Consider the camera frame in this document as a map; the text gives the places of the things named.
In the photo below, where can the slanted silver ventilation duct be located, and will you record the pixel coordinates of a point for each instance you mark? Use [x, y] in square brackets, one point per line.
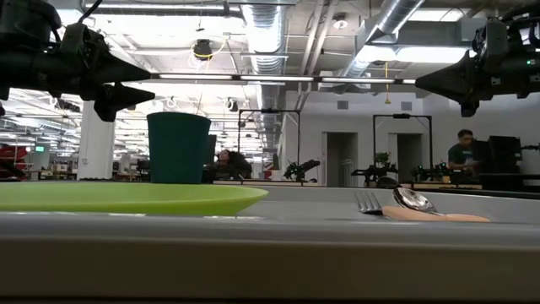
[392, 17]

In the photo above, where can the standing person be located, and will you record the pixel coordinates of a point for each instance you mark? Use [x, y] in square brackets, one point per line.
[462, 154]

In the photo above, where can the lime green plate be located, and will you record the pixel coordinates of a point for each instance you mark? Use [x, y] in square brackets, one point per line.
[126, 198]

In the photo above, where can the LED light bar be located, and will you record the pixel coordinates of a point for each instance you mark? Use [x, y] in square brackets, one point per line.
[274, 78]

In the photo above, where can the black background robot arm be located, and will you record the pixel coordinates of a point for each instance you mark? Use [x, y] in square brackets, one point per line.
[373, 171]
[432, 172]
[300, 169]

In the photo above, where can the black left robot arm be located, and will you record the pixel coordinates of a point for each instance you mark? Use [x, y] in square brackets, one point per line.
[25, 21]

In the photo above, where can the black background rig frame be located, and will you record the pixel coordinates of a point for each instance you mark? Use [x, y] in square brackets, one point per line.
[403, 115]
[270, 111]

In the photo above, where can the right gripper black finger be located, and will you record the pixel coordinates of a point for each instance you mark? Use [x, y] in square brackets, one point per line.
[469, 109]
[457, 80]

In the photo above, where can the grey plastic tray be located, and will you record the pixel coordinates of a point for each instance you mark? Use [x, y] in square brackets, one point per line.
[270, 262]

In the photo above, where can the seated person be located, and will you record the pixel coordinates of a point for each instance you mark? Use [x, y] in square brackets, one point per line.
[234, 164]

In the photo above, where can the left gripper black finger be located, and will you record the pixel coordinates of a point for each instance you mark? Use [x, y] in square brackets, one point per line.
[118, 69]
[122, 99]

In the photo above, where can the potted green plant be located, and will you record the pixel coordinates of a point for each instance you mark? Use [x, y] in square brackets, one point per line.
[382, 158]

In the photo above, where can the black background monitor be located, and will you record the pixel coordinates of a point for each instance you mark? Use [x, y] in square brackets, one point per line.
[505, 154]

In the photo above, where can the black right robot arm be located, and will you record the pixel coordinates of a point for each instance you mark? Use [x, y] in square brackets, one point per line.
[536, 40]

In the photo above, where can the dark green ribbed cup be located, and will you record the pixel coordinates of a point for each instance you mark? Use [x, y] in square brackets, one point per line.
[178, 148]

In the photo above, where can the white pillar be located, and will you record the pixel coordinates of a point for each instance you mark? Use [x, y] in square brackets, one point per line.
[96, 143]

